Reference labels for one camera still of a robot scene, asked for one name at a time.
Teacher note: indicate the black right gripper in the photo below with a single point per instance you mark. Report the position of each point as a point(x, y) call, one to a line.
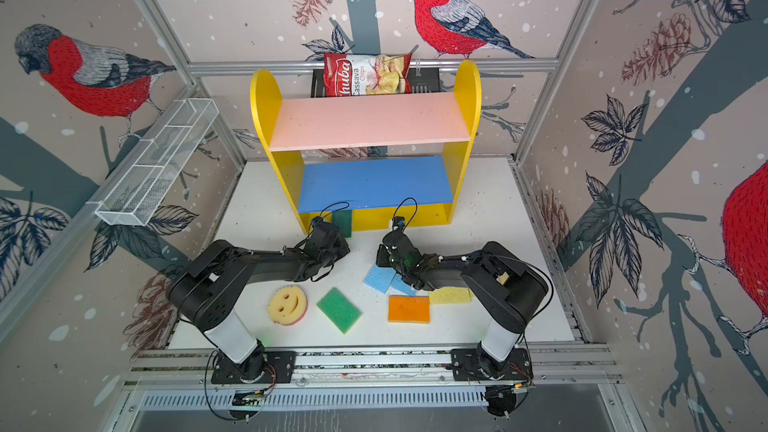
point(381, 260)

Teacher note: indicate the light green scrub sponge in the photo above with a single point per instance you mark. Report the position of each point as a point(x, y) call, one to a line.
point(339, 310)

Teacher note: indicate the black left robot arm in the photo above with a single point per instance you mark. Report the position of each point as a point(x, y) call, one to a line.
point(207, 291)

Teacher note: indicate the white mesh wall basket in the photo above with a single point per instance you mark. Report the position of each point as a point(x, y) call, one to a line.
point(139, 191)

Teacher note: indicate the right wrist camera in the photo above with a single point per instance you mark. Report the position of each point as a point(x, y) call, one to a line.
point(398, 224)

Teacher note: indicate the aluminium front rail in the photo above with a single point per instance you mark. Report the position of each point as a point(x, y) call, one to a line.
point(551, 363)

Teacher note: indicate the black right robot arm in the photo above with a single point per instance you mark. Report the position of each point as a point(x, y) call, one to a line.
point(511, 290)

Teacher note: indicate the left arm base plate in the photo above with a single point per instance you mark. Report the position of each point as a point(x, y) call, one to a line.
point(270, 367)

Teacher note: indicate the yellow shelf unit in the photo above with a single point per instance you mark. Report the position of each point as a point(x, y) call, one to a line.
point(371, 190)

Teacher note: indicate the dark green scrub sponge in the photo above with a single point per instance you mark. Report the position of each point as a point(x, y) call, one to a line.
point(342, 219)

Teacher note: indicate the yellow smiley face sponge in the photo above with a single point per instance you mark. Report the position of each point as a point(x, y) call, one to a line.
point(287, 306)

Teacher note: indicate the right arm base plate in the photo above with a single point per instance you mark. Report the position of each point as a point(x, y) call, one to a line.
point(467, 364)

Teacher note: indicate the red cassava chips bag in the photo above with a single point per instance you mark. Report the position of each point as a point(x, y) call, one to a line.
point(347, 75)

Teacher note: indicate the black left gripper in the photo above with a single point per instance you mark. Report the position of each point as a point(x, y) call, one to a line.
point(344, 245)

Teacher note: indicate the light blue sponge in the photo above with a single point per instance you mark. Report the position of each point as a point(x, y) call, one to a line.
point(380, 279)
point(398, 286)

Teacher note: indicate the orange sponge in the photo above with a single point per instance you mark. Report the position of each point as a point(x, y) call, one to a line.
point(407, 309)

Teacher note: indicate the yellow sponge front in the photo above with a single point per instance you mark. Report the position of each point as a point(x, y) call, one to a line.
point(450, 296)

